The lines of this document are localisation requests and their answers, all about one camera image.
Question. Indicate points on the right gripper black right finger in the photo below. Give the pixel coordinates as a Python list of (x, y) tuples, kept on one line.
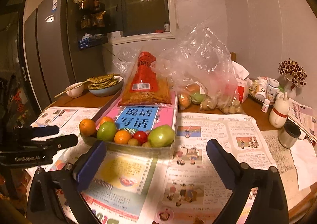
[(270, 204)]

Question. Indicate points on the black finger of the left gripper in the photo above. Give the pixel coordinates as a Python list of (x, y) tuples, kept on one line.
[(37, 131), (49, 147)]

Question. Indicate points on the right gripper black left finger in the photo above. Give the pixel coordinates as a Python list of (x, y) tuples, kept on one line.
[(43, 204)]

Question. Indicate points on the brown round fruit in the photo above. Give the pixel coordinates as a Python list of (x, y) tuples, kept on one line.
[(87, 127)]

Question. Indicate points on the green apple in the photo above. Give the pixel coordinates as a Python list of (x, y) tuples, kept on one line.
[(107, 131), (161, 136)]

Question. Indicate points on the small yellow longan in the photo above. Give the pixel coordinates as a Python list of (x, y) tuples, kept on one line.
[(146, 144), (133, 142)]

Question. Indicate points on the red cherry tomato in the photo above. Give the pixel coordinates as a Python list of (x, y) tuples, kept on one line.
[(141, 137)]

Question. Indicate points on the small orange tangerine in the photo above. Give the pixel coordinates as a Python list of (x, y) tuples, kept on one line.
[(106, 119)]

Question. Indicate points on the small white bowl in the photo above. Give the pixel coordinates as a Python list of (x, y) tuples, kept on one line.
[(75, 90)]

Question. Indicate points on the wooden chopsticks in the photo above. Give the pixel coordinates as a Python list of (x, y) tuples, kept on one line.
[(64, 92)]

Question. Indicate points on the steel cup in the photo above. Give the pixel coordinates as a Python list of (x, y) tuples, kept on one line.
[(289, 134)]

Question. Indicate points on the blue bowl of pancakes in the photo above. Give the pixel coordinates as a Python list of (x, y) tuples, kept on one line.
[(105, 85)]

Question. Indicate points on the grey refrigerator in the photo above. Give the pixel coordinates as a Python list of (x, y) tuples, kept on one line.
[(55, 58)]

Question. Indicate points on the newspaper on table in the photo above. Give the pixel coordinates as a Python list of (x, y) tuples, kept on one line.
[(156, 165)]

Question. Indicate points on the white rabbit figurine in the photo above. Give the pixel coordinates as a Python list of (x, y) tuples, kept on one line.
[(279, 113)]

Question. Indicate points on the pink Chinese workbook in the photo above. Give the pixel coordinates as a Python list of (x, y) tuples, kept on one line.
[(140, 117)]

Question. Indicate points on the small white pill bottle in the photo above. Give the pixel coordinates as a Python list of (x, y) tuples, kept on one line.
[(265, 106)]

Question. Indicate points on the red orange snack bag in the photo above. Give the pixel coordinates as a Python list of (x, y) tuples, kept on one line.
[(144, 86)]

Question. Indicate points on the white medicine bottle left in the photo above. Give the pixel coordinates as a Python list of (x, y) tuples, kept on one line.
[(260, 92)]

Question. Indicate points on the white medicine bottle large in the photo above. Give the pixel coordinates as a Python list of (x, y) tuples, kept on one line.
[(272, 89)]

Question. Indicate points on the dark storage shelf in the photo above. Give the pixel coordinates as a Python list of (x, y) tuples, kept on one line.
[(92, 24)]

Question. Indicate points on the red white carton box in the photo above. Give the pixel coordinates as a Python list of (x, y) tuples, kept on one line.
[(243, 89)]

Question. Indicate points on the dried flower bouquet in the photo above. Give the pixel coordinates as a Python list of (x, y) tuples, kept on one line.
[(293, 72)]

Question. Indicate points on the large clear plastic bag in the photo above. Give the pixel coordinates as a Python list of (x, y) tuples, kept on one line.
[(198, 67)]

